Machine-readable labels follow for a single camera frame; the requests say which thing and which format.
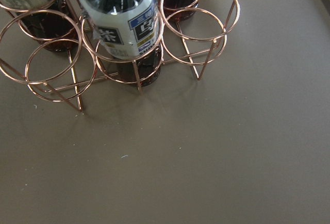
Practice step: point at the tea bottle one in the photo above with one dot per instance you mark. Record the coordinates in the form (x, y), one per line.
(126, 29)

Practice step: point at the tea bottle three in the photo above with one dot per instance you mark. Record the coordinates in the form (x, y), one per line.
(44, 26)

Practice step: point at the copper wire bottle rack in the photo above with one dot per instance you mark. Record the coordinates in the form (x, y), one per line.
(103, 62)

